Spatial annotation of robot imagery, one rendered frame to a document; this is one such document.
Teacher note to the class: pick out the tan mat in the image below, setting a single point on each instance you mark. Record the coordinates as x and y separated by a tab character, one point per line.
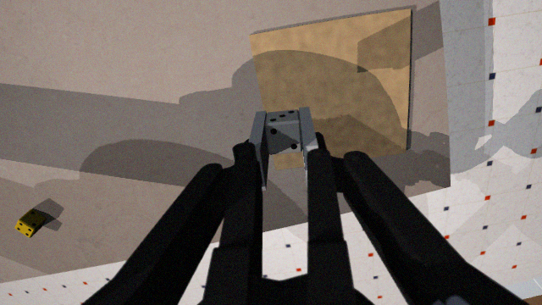
352	73

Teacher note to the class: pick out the white die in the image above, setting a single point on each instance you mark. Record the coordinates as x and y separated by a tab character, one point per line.
283	132

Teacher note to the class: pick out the yellow die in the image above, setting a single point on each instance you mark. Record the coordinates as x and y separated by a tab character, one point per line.
30	223

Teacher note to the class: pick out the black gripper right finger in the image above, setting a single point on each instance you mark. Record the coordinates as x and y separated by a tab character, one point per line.
426	268

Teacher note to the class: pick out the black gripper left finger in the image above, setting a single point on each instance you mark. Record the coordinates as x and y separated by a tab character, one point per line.
160	269

